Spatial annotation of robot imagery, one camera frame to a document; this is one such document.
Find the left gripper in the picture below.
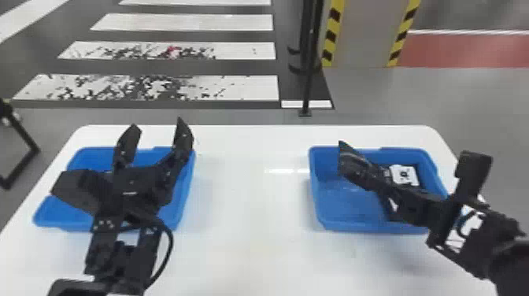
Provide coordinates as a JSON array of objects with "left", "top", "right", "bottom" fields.
[{"left": 108, "top": 116, "right": 195, "bottom": 216}]

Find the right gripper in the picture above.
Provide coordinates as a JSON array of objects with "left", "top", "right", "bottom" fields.
[{"left": 337, "top": 140, "right": 450, "bottom": 229}]

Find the blue tray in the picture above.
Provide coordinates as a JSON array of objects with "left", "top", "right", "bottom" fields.
[
  {"left": 32, "top": 146, "right": 197, "bottom": 233},
  {"left": 308, "top": 144, "right": 450, "bottom": 236}
]

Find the black part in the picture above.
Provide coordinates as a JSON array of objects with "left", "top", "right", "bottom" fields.
[{"left": 386, "top": 164, "right": 421, "bottom": 188}]

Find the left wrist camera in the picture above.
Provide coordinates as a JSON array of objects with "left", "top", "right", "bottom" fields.
[{"left": 50, "top": 168, "right": 115, "bottom": 216}]

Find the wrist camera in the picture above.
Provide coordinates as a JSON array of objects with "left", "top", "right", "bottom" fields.
[
  {"left": 50, "top": 168, "right": 115, "bottom": 216},
  {"left": 427, "top": 150, "right": 494, "bottom": 249}
]

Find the black cable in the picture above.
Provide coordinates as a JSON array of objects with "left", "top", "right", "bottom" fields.
[{"left": 124, "top": 214, "right": 175, "bottom": 290}]

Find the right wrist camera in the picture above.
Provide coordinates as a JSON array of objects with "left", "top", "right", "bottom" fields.
[{"left": 427, "top": 150, "right": 494, "bottom": 249}]

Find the black post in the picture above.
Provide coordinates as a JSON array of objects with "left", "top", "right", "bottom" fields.
[{"left": 287, "top": 0, "right": 327, "bottom": 118}]

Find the striped post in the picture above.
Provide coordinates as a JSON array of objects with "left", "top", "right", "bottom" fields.
[{"left": 320, "top": 0, "right": 422, "bottom": 68}]

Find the black metal frame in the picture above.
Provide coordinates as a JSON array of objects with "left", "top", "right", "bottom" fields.
[{"left": 0, "top": 98, "right": 41, "bottom": 191}]

